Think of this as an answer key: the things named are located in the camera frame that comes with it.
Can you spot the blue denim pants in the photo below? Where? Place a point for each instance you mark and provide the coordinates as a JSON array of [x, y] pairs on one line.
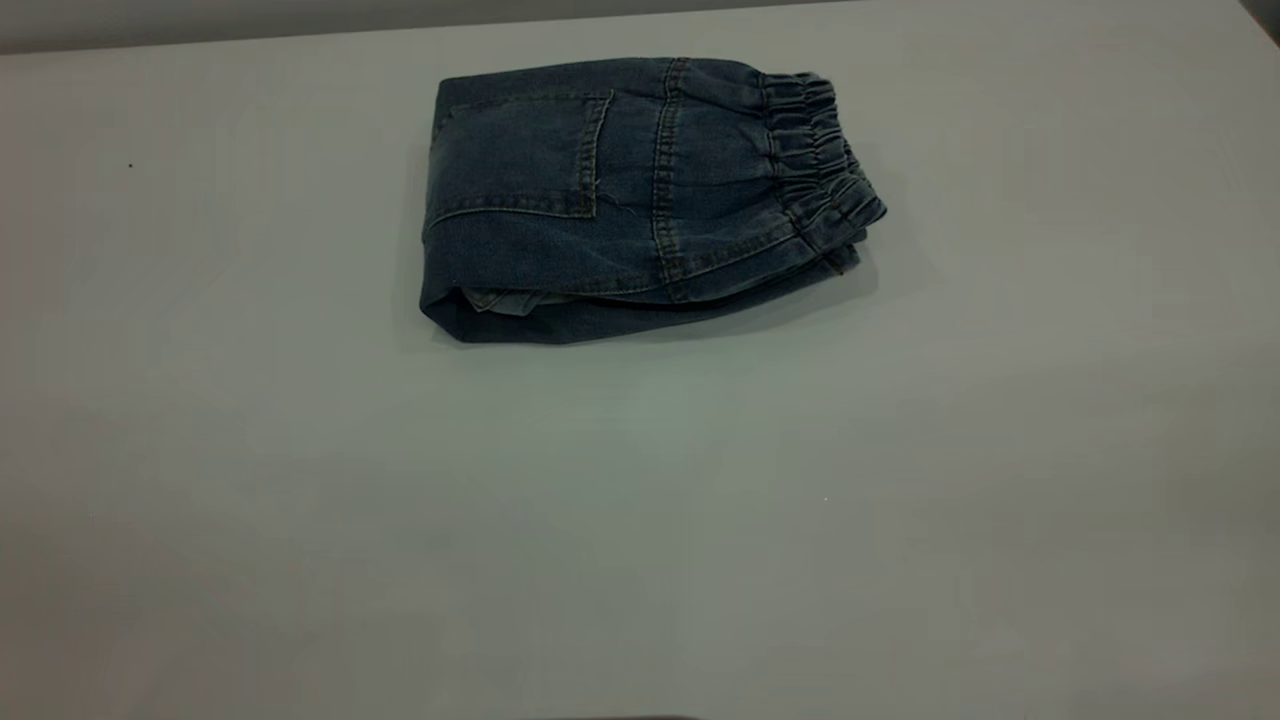
[[600, 180]]

